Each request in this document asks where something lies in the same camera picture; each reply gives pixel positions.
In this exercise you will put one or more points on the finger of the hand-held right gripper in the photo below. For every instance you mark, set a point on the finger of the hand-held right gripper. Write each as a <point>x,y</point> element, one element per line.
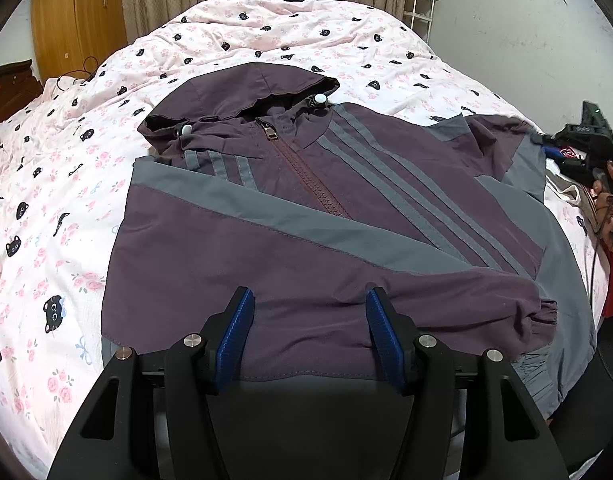
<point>561,136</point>
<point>571,166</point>

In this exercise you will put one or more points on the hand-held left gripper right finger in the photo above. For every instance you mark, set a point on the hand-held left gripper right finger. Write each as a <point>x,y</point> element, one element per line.
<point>384,345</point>

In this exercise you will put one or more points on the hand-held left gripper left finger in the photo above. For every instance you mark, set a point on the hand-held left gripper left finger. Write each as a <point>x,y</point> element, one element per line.
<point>234,345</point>

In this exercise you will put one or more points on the purple and grey hooded jacket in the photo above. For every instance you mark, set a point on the purple and grey hooded jacket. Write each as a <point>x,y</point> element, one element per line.
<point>286,260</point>

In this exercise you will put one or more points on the person's right hand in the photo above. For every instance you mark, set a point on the person's right hand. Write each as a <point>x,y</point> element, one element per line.
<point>604,203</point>

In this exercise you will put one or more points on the white garment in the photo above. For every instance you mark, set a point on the white garment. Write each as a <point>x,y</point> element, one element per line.
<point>569,195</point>

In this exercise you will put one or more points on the pink cat-print blanket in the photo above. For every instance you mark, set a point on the pink cat-print blanket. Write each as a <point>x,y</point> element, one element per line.
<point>61,210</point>

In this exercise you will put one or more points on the person's leg in black trousers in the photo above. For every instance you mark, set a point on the person's leg in black trousers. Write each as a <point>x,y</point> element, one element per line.
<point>596,400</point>

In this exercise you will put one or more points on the dark wooden headboard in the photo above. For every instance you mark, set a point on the dark wooden headboard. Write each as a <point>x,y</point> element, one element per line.
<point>11,90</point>

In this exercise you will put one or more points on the wooden wardrobe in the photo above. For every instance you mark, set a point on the wooden wardrobe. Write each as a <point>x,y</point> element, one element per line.
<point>71,15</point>

